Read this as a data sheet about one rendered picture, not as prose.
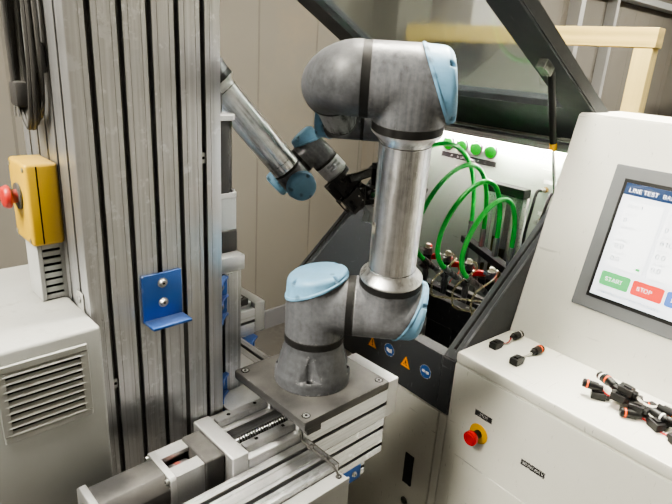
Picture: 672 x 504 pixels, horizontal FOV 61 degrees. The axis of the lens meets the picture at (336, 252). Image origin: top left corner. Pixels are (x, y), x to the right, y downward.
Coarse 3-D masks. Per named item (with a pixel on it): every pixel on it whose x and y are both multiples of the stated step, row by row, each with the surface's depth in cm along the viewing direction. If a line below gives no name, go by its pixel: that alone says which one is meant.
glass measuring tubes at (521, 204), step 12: (492, 192) 184; (504, 192) 180; (516, 192) 176; (528, 192) 175; (504, 204) 184; (516, 204) 178; (528, 204) 178; (492, 216) 188; (504, 216) 182; (492, 228) 189; (504, 228) 183; (492, 240) 187; (504, 240) 184; (516, 240) 182; (504, 252) 187; (480, 264) 192; (480, 276) 194
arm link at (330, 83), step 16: (336, 48) 83; (352, 48) 82; (320, 64) 84; (336, 64) 82; (352, 64) 82; (304, 80) 89; (320, 80) 85; (336, 80) 83; (352, 80) 82; (304, 96) 92; (320, 96) 86; (336, 96) 84; (352, 96) 83; (320, 112) 93; (336, 112) 88; (352, 112) 86; (320, 128) 124; (336, 128) 113; (352, 128) 121
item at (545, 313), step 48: (576, 144) 142; (624, 144) 134; (576, 192) 141; (576, 240) 141; (528, 288) 149; (528, 336) 148; (576, 336) 139; (624, 336) 131; (480, 384) 135; (528, 432) 126; (576, 432) 117; (480, 480) 140; (528, 480) 129; (576, 480) 119; (624, 480) 111
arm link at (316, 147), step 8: (304, 128) 156; (312, 128) 155; (296, 136) 156; (304, 136) 153; (312, 136) 154; (296, 144) 155; (304, 144) 154; (312, 144) 154; (320, 144) 155; (328, 144) 157; (296, 152) 155; (304, 152) 154; (312, 152) 154; (320, 152) 155; (328, 152) 156; (304, 160) 154; (312, 160) 155; (320, 160) 156; (328, 160) 156; (320, 168) 157
